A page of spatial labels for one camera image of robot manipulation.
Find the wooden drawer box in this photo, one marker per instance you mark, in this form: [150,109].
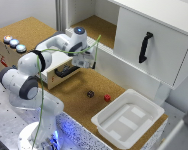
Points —
[27,30]

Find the white plastic box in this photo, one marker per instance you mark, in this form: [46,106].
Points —
[127,120]

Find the wooden drawer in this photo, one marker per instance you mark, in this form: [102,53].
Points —
[57,59]

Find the red button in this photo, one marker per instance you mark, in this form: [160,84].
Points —
[7,39]

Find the white sliding door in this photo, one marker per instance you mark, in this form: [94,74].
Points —
[167,43]

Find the green button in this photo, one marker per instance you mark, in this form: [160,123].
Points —
[21,48]

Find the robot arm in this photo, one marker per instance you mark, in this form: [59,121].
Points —
[27,66]

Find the white cabinet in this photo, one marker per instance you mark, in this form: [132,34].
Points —
[127,78]

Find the pink block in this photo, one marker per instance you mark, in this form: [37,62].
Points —
[107,98]

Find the purple block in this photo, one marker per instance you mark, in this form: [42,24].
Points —
[90,94]

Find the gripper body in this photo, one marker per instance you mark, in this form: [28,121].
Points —
[82,60]

